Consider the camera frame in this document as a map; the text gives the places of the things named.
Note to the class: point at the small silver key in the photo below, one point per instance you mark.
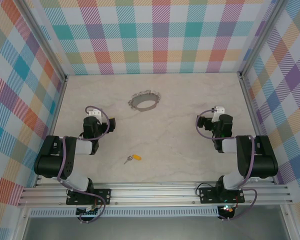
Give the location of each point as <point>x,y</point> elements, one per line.
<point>126,160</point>

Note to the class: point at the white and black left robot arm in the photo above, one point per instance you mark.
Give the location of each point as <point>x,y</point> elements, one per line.
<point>52,160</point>

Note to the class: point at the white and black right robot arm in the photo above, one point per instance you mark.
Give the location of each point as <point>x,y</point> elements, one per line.
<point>262,160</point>

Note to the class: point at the small electronics board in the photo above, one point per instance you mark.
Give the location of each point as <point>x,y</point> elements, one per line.
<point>88,211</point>
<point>227,211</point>

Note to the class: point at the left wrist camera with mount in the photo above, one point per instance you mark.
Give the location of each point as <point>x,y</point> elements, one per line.
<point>95,112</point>

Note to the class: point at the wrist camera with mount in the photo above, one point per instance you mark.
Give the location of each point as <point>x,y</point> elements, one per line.
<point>95,112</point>
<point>219,109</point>

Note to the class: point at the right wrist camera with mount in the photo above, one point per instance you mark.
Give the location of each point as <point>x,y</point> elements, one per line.
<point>219,109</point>

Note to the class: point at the aluminium side rail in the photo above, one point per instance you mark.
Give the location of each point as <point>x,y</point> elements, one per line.
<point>253,112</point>
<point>55,120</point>

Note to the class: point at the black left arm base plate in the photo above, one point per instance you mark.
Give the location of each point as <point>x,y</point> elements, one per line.
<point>103,195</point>

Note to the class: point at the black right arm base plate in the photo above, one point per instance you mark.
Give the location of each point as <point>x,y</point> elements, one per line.
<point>207,195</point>

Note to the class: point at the long aluminium mounting rail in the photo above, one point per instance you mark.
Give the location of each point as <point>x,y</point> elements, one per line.
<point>155,195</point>

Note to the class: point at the aluminium frame post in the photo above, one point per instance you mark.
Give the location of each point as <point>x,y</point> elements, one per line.
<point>261,37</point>
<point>43,40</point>

